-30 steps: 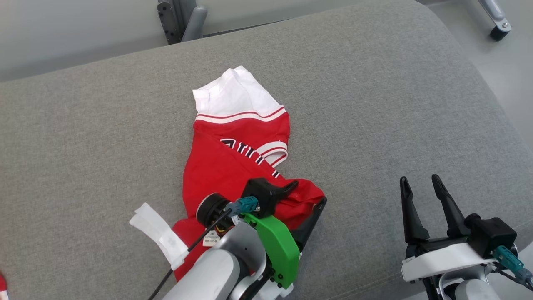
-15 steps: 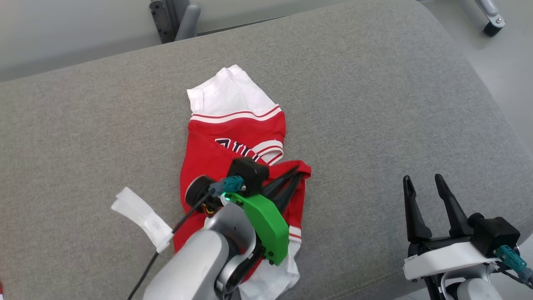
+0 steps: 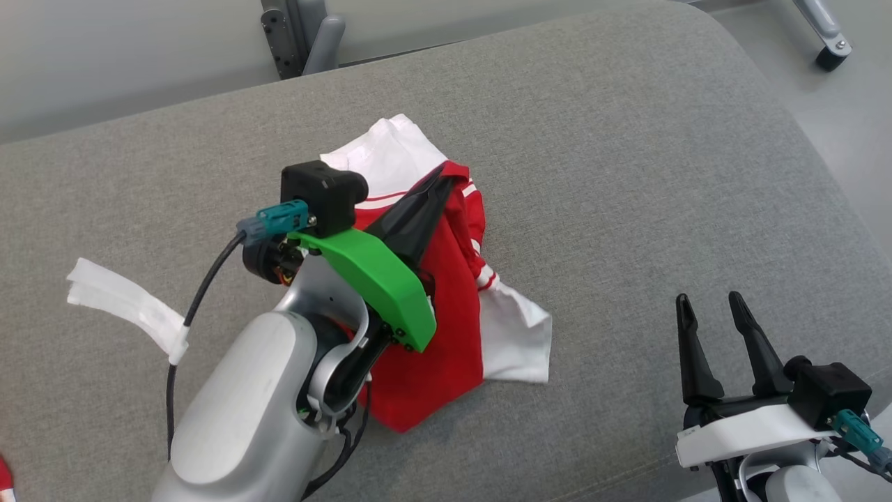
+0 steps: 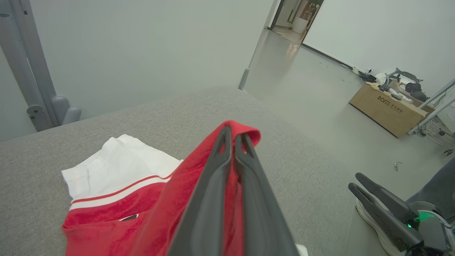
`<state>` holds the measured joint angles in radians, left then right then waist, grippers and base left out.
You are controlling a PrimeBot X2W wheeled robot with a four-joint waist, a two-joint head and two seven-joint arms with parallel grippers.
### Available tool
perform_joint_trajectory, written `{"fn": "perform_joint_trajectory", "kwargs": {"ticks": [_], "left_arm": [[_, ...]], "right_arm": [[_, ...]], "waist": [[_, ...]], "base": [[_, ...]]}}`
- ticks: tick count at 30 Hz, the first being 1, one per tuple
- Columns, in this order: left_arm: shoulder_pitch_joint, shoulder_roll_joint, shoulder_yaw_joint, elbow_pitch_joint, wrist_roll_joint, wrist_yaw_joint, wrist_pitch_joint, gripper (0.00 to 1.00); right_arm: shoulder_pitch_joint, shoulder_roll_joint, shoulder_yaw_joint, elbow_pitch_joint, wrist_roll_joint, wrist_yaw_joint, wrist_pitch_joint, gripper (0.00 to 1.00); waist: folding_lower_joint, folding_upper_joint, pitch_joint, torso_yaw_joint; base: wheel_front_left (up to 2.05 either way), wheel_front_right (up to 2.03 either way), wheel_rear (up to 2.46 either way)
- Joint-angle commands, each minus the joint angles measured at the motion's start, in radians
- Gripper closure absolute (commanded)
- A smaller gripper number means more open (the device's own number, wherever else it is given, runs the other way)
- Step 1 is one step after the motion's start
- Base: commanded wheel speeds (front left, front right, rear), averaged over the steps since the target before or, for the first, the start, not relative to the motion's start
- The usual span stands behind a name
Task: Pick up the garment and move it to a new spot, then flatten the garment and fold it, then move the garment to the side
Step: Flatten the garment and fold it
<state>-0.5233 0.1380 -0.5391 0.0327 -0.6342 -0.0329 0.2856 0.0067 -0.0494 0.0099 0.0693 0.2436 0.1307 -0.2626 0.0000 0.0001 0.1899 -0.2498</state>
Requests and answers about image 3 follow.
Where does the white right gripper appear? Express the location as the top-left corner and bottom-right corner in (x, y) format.
(676, 291), (844, 489)

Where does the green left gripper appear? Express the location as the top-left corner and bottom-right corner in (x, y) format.
(293, 165), (462, 391)

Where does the red and white shirt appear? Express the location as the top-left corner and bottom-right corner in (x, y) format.
(319, 114), (553, 434)

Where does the white tape label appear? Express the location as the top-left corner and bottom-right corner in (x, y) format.
(66, 257), (190, 365)

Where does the grey leg with black caster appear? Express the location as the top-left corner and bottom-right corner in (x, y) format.
(793, 0), (852, 72)

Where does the black right cable teal plug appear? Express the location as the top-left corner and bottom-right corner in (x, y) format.
(828, 409), (892, 483)

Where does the black cable teal plug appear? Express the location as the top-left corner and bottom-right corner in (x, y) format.
(165, 200), (309, 461)
(828, 409), (892, 483)

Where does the black left cable teal plug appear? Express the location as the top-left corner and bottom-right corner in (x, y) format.
(165, 200), (309, 461)

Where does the grey partition post with bracket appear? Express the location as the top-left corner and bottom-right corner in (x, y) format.
(261, 0), (346, 80)

